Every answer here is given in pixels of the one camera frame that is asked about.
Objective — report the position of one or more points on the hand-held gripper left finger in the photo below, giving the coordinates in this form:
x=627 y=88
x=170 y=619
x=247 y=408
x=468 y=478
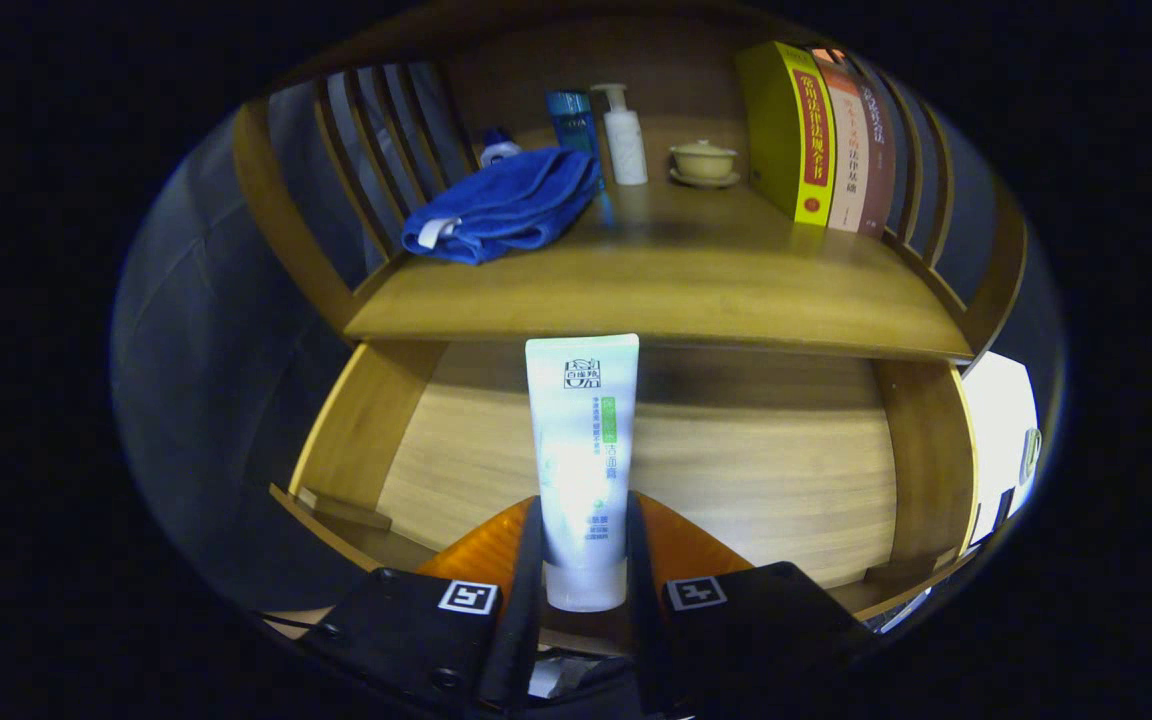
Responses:
x=526 y=630

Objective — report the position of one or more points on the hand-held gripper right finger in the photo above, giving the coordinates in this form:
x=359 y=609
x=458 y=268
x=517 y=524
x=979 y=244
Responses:
x=641 y=620

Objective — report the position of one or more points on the wooden drawer with black knob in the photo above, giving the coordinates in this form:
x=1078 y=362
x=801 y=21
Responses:
x=736 y=470

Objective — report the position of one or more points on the white facial cleanser tube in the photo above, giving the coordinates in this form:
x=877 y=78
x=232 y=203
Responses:
x=581 y=450

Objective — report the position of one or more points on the white side cabinet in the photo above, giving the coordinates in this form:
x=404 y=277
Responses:
x=996 y=430

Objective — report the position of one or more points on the wooden cabinet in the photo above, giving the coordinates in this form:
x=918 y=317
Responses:
x=306 y=220

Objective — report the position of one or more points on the black backdrop cloth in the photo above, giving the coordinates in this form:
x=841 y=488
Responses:
x=206 y=350

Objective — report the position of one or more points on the blue folded towel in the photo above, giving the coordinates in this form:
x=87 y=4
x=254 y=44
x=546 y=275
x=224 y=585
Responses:
x=506 y=205

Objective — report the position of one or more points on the yellow lidded tea cup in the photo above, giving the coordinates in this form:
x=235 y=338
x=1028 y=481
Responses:
x=704 y=162

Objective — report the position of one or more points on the white pump bottle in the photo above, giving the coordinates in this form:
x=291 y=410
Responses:
x=626 y=150

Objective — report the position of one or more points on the small white blue-capped bottle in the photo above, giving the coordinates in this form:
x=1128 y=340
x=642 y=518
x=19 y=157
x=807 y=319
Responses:
x=499 y=152

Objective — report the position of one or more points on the orange and white book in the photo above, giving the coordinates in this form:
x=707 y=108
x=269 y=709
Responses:
x=848 y=170

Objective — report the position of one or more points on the teal blue bottle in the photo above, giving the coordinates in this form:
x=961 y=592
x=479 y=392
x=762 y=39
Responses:
x=571 y=120

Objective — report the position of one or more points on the yellow book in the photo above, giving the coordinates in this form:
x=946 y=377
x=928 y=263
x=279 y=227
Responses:
x=776 y=130

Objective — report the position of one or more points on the brown book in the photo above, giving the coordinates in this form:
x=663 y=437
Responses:
x=878 y=170

